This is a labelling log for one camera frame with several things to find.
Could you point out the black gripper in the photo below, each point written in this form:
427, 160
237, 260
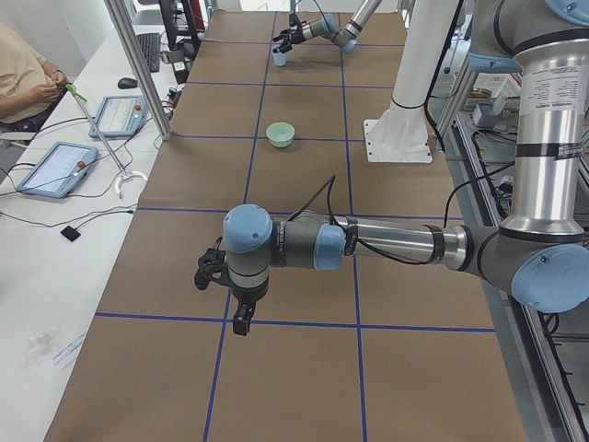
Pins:
248, 295
297, 35

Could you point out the light blue plastic cup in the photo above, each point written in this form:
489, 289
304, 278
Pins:
279, 57

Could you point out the green ceramic bowl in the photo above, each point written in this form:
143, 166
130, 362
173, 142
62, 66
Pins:
280, 134

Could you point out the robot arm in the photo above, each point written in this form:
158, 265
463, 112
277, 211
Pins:
344, 37
535, 254

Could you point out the black keyboard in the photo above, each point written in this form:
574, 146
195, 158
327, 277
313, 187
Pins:
150, 46

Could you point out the white central pillar base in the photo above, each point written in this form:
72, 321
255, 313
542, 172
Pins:
400, 135

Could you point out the black computer mouse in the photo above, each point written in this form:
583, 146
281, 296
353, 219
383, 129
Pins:
127, 83

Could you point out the far blue teach pendant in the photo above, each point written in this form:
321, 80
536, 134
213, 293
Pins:
121, 116

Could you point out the blue teach pendant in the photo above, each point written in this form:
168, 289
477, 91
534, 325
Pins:
121, 116
59, 171

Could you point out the metal reacher grabber stick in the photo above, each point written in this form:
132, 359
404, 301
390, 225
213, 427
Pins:
124, 173

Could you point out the small black square pad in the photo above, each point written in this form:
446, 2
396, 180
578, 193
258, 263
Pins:
70, 233

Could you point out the clear plastic bag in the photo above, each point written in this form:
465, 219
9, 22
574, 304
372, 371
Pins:
41, 345

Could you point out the near blue teach pendant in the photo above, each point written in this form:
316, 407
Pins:
59, 171

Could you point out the person in beige shirt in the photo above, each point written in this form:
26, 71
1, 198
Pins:
31, 85

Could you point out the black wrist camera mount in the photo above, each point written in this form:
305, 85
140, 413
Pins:
294, 20
212, 268

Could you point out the aluminium frame post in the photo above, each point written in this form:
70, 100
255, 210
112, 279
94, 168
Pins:
124, 28

